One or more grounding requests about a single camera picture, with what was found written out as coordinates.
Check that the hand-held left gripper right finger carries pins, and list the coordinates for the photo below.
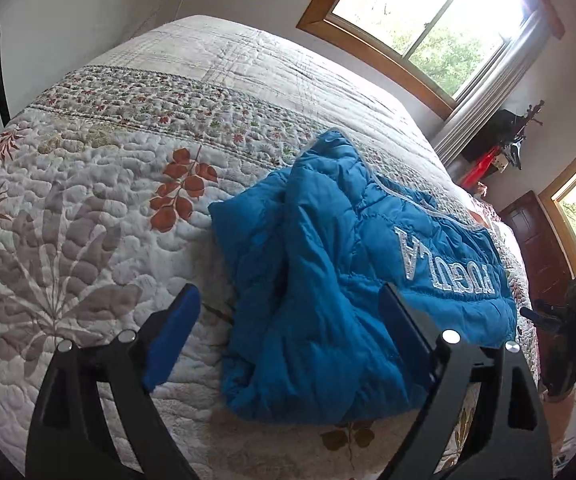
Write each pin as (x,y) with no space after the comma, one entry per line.
(403,330)

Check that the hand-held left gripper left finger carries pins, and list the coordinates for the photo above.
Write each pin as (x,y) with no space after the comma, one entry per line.
(175,330)

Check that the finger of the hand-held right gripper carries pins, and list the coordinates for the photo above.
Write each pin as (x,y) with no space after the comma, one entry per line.
(543,317)

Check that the blue puffer jacket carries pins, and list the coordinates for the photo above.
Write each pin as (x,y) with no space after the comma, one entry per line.
(328,270)

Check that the person's right forearm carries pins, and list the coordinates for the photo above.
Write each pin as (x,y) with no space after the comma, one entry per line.
(559,417)

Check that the dark wooden headboard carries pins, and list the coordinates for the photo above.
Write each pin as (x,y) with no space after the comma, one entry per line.
(538,245)

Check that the floral quilted bedspread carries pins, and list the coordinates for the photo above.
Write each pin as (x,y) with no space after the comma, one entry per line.
(117,185)

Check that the red hanging item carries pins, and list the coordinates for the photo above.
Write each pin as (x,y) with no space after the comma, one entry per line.
(480,167)

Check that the black hanging garment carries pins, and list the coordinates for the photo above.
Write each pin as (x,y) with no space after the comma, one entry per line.
(493,132)

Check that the white pleated curtain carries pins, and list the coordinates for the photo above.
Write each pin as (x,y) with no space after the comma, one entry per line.
(488,95)

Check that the large wooden framed window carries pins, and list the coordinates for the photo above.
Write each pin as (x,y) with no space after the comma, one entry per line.
(398,5)

